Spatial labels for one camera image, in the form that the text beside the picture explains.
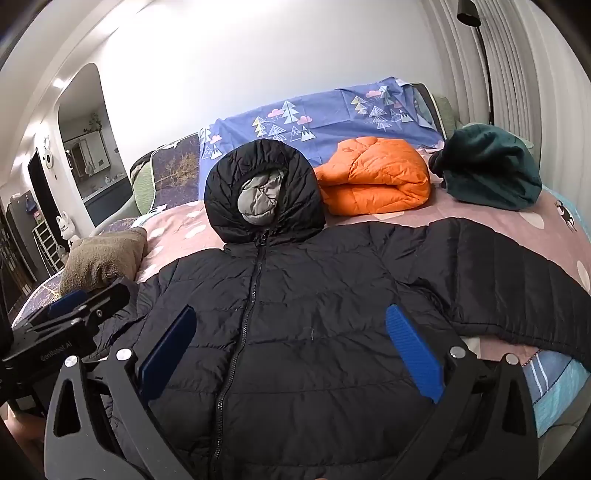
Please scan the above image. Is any dark vanity cabinet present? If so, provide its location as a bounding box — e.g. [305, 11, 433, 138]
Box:
[82, 176, 136, 227]

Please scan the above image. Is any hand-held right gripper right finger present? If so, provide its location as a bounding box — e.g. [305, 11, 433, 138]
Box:
[385, 304, 539, 480]

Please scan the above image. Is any white rabbit figurine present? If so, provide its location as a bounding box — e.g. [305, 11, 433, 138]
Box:
[56, 211, 77, 246]

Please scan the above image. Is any brown fluffy towel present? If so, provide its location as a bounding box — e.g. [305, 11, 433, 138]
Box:
[59, 227, 149, 297]

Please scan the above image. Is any black refrigerator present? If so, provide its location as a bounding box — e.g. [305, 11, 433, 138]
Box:
[6, 191, 41, 283]

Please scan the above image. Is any white pleated curtain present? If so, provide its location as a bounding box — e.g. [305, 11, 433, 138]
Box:
[427, 0, 575, 155]

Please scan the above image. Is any blue tree print sheet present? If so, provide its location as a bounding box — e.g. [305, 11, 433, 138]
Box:
[198, 76, 447, 174]

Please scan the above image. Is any folded orange puffer jacket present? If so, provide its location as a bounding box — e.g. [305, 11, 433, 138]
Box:
[314, 136, 432, 217]

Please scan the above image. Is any dark green garment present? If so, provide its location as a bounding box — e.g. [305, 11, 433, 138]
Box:
[428, 124, 544, 212]

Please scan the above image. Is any black floor lamp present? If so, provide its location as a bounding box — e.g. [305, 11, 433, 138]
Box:
[456, 0, 496, 126]

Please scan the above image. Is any light blue striped cloth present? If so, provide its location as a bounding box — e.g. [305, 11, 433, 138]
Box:
[521, 347, 591, 422]

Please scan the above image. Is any mirror cabinet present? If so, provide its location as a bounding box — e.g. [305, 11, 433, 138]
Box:
[62, 130, 112, 180]

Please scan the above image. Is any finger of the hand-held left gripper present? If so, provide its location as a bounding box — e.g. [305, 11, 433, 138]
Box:
[13, 307, 112, 346]
[46, 276, 134, 319]

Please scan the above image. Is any pink dotted bed sheet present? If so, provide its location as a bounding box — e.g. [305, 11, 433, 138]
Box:
[134, 143, 591, 367]

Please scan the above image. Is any white wire rack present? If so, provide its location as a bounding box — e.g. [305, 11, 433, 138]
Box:
[32, 218, 66, 274]

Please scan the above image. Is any purple tree print pillow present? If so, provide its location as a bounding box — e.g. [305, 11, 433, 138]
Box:
[150, 134, 205, 209]

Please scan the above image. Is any black hooded puffer jacket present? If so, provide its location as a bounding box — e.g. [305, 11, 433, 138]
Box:
[85, 140, 591, 480]

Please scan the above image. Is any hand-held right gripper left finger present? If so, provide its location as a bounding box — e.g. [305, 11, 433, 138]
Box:
[44, 304, 198, 480]

